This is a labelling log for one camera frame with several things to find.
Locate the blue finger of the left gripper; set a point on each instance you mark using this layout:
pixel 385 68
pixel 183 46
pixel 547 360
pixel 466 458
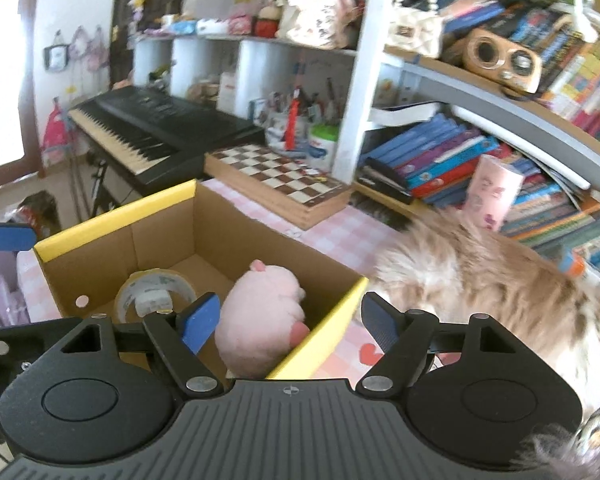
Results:
pixel 16 237

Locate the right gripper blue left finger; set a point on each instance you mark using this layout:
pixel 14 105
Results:
pixel 177 338

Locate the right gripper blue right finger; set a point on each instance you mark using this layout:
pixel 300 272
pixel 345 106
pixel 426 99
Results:
pixel 404 337

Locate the clear packing tape roll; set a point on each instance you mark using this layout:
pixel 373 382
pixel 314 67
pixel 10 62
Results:
pixel 146 292

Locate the long-haired orange white cat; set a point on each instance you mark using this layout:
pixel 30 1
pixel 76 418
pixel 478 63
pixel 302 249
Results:
pixel 513 391

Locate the pink plush toy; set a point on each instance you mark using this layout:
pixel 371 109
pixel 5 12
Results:
pixel 261 321

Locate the yellow cardboard box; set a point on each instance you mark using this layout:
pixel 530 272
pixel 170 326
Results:
pixel 196 232

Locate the pink checkered tablecloth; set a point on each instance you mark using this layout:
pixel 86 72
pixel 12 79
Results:
pixel 349 237

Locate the pink printed cup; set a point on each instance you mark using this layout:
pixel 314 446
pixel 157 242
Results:
pixel 492 190

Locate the wooden chess board box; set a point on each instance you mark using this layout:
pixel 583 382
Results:
pixel 302 196

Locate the black electronic keyboard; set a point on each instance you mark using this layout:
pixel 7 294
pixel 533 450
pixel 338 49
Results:
pixel 154 141

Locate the white green lidded jar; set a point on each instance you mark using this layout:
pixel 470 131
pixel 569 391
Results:
pixel 323 140

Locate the pen holder with pens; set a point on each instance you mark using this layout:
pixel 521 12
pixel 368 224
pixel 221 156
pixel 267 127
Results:
pixel 289 118

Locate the wooden retro radio speaker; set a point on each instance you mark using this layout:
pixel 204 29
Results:
pixel 503 61

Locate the cream quilted pearl handbag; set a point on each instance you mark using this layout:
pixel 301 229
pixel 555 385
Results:
pixel 416 31

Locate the red white small doll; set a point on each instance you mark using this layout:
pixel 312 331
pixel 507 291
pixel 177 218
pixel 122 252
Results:
pixel 267 21

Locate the white floral rabbit doll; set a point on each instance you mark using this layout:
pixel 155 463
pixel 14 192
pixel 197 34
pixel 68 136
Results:
pixel 319 24

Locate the white bookshelf frame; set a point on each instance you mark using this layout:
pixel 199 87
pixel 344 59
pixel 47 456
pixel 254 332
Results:
pixel 261 66

